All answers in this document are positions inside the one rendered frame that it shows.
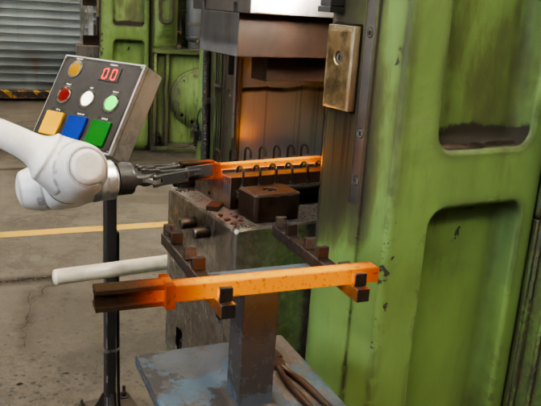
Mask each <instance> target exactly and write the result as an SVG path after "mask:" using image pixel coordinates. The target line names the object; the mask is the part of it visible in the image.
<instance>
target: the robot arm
mask: <svg viewBox="0 0 541 406"><path fill-rule="evenodd" d="M0 148H1V149H3V150H4V151H7V152H9V153H10V154H12V155H14V156H15V157H17V158H18V159H20V160H22V161H23V162H24V163H25V164H26V165H27V168H24V169H23V170H21V171H19V172H18V173H17V176H16V180H15V192H16V196H17V198H18V200H19V203H20V204H21V206H22V207H23V208H26V209H33V210H40V211H51V210H61V209H71V208H76V207H79V206H82V205H84V204H87V203H90V202H98V201H108V200H114V199H116V198H117V196H121V195H129V194H133V193H134V192H135V189H136V187H137V186H138V185H141V186H143V187H145V186H149V185H151V184H153V188H158V187H160V186H163V185H168V184H176V183H181V182H185V181H186V182H189V179H192V178H200V177H206V176H213V164H199V165H191V166H185V168H180V164H179V162H178V164H177V165H176V164H175V163H173V164H148V165H138V164H136V165H135V166H133V164H132V163H131V162H129V161H125V162H116V163H114V162H113V161H112V160H107V159H106V157H105V156H104V154H103V153H102V152H101V151H100V150H99V149H98V148H97V147H95V146H94V145H92V144H90V143H86V142H83V141H80V140H76V139H71V138H69V137H66V136H63V135H60V134H57V135H51V136H45V135H39V134H37V133H35V132H33V131H31V130H28V129H26V128H23V127H21V126H19V125H16V124H14V123H12V122H8V121H7V120H4V119H2V118H0Z"/></svg>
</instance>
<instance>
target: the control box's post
mask: <svg viewBox="0 0 541 406"><path fill-rule="evenodd" d="M115 261H117V198H116V199H114V200H108V201H103V263H109V262H115ZM109 282H117V277H111V278H105V279H103V283H109ZM103 317H104V348H105V350H115V349H117V311H113V312H106V313H103ZM116 376H117V352H113V353H109V354H105V353H104V393H105V406H109V395H111V394H113V395H114V403H115V406H117V381H116Z"/></svg>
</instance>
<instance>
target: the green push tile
mask: <svg viewBox="0 0 541 406"><path fill-rule="evenodd" d="M112 125H113V123H112V122H105V121H101V120H96V119H93V121H92V123H91V125H90V128H89V130H88V133H87V135H86V137H85V140H84V142H86V143H90V144H92V145H94V146H95V147H101V148H103V147H104V145H105V141H106V139H107V137H108V135H109V132H110V129H111V127H112Z"/></svg>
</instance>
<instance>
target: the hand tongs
mask: <svg viewBox="0 0 541 406"><path fill-rule="evenodd" d="M285 364H286V362H285V360H284V359H283V355H282V354H280V353H279V352H278V351H277V350H276V349H275V364H274V371H277V372H278V373H279V376H280V377H281V379H282V381H283V382H284V383H285V385H286V386H287V388H288V389H289V390H290V391H291V393H292V394H293V395H294V396H295V397H296V398H297V399H298V400H299V401H300V402H301V403H302V404H303V405H304V406H314V405H313V404H312V403H311V402H310V401H309V400H308V399H307V398H306V397H305V396H304V395H303V394H302V393H301V392H300V391H299V390H298V388H297V387H296V386H295V385H294V384H293V383H292V381H290V379H289V378H288V377H287V375H289V376H290V377H291V378H293V379H294V380H295V381H296V382H297V383H299V384H300V385H301V386H303V387H304V388H305V389H306V390H307V391H308V392H309V393H310V394H311V395H312V396H313V397H314V398H315V399H316V400H317V401H318V402H319V403H320V404H321V405H322V406H332V405H331V404H330V403H329V402H328V401H327V400H326V399H325V398H324V397H323V396H322V395H321V394H320V393H319V392H318V391H317V390H316V389H315V388H314V387H313V386H312V385H311V384H310V383H309V382H308V381H306V380H305V379H304V378H302V377H301V376H300V375H298V374H297V373H295V372H294V371H293V370H291V369H290V368H288V367H286V366H285ZM286 374H287V375H286Z"/></svg>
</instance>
